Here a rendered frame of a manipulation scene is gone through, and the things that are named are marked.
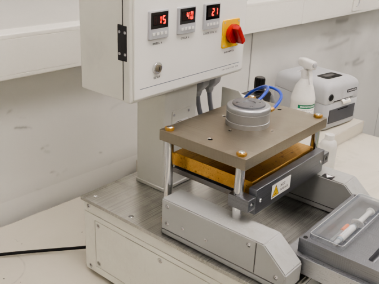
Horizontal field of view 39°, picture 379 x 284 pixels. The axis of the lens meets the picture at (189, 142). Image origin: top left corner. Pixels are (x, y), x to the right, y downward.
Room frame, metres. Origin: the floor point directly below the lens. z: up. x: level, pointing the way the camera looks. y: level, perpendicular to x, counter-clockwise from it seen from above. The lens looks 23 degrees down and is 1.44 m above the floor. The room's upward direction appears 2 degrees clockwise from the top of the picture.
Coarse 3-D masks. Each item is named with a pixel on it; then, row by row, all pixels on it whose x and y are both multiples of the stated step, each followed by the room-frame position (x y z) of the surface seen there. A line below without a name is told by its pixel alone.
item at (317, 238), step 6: (378, 216) 0.77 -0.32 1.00; (372, 222) 0.75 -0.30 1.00; (366, 228) 0.73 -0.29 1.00; (312, 234) 0.70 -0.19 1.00; (318, 240) 0.69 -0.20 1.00; (324, 240) 0.69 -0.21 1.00; (354, 240) 0.70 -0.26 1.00; (330, 246) 0.68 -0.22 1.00; (336, 246) 0.67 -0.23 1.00; (342, 246) 0.67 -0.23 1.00
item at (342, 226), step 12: (348, 204) 0.80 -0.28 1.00; (360, 204) 0.80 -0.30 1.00; (372, 204) 0.80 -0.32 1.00; (336, 216) 0.76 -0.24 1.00; (348, 216) 0.76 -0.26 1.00; (360, 216) 0.76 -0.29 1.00; (372, 216) 0.76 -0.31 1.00; (324, 228) 0.72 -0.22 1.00; (336, 228) 0.72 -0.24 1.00; (348, 228) 0.72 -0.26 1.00; (360, 228) 0.72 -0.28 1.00; (336, 240) 0.69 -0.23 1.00; (348, 240) 0.69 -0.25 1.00
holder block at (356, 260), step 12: (312, 228) 0.73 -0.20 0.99; (372, 228) 0.74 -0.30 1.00; (300, 240) 0.70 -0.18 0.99; (312, 240) 0.70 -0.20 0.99; (360, 240) 0.70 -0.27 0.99; (372, 240) 0.71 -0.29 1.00; (312, 252) 0.69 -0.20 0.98; (324, 252) 0.68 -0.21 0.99; (336, 252) 0.67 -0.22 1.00; (348, 252) 0.67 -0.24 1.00; (360, 252) 0.67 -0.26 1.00; (372, 252) 0.67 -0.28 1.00; (336, 264) 0.66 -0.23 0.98; (348, 264) 0.65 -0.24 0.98; (360, 264) 0.64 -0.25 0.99; (372, 264) 0.64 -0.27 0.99; (360, 276) 0.64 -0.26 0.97; (372, 276) 0.63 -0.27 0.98
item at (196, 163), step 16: (304, 144) 0.93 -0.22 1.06; (176, 160) 0.86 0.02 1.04; (192, 160) 0.84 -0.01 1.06; (208, 160) 0.84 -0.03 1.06; (272, 160) 0.85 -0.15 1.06; (288, 160) 0.85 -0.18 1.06; (192, 176) 0.84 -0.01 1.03; (208, 176) 0.82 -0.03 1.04; (224, 176) 0.80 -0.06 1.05; (256, 176) 0.78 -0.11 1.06; (224, 192) 0.79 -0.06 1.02
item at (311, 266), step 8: (296, 240) 0.74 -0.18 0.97; (296, 248) 0.71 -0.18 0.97; (304, 256) 0.69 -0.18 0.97; (304, 264) 0.68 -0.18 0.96; (312, 264) 0.68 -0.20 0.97; (320, 264) 0.67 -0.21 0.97; (328, 264) 0.67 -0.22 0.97; (304, 272) 0.68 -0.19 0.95; (312, 272) 0.68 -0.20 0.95; (320, 272) 0.67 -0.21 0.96; (328, 272) 0.66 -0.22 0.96; (336, 272) 0.65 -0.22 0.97; (344, 272) 0.65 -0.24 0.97; (320, 280) 0.67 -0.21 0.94; (328, 280) 0.66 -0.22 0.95; (336, 280) 0.65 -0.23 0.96; (344, 280) 0.64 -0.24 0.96; (352, 280) 0.64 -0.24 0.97; (360, 280) 0.64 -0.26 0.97
